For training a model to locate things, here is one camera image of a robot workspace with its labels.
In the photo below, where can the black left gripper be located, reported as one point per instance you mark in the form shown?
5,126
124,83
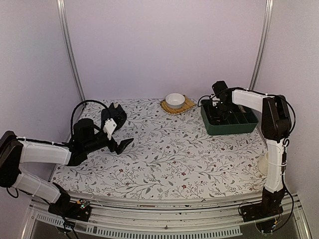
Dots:
113,147

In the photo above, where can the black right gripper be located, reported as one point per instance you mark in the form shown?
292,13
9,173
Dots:
213,116

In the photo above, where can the dark navy underwear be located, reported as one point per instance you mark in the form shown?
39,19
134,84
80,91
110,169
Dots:
115,112

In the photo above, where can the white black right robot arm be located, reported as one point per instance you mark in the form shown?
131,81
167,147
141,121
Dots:
276,127

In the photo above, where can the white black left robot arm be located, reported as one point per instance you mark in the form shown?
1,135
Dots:
87,138

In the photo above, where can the green compartment organizer box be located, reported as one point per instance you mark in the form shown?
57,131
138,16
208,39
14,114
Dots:
241,120

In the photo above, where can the woven straw mat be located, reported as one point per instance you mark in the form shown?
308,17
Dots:
187,106

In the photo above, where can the white ceramic bowl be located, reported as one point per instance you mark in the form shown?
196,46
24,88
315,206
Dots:
175,100

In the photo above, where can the cream plastic cup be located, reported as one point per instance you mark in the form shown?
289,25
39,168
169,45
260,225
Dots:
263,164

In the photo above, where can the floral tablecloth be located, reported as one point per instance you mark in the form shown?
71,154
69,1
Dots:
170,157

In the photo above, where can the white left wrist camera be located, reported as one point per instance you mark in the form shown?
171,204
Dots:
109,127

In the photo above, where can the right aluminium frame post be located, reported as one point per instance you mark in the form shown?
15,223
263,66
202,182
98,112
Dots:
262,44

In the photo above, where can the aluminium frame post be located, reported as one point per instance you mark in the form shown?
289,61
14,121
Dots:
69,49
262,44

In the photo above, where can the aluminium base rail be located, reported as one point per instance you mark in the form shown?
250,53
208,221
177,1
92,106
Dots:
210,218

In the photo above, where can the left aluminium frame post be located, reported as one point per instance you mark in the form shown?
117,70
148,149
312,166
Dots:
69,49

